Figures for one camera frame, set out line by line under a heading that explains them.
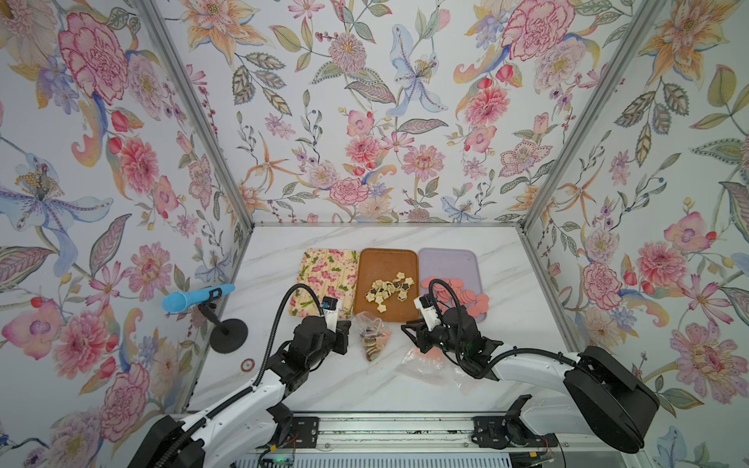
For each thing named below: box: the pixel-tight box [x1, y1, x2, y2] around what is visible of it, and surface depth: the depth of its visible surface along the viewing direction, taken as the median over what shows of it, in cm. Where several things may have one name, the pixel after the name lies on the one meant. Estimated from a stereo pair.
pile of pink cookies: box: [420, 276, 490, 318], surface depth 100 cm
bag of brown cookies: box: [353, 310, 393, 362], surface depth 86 cm
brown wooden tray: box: [354, 248, 420, 323], surface depth 104 cm
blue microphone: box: [161, 283, 237, 314], surface depth 70 cm
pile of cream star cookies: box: [364, 272, 415, 313], surface depth 101 cm
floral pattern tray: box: [288, 247, 360, 320], surface depth 107 cm
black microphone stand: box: [197, 287, 249, 354], surface depth 90 cm
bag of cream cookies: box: [396, 346, 474, 393], surface depth 85 cm
